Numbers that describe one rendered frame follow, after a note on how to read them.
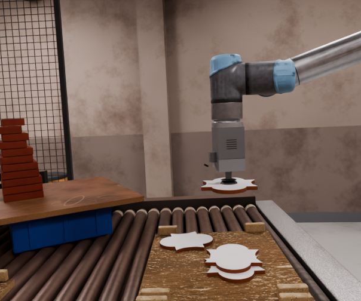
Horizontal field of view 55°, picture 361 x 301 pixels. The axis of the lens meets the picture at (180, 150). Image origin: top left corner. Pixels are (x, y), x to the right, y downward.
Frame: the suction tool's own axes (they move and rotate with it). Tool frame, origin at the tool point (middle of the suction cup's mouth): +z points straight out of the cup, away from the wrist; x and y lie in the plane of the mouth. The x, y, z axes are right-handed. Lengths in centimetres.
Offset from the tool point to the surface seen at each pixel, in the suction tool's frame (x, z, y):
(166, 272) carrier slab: -16.4, 18.3, 4.3
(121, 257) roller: -28.2, 20.0, -10.5
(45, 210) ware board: -51, 8, -21
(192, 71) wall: 32, -67, -323
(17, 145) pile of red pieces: -63, -11, -38
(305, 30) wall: 156, -105, -298
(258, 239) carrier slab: 10.9, 18.3, -12.4
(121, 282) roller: -27.4, 20.9, 1.9
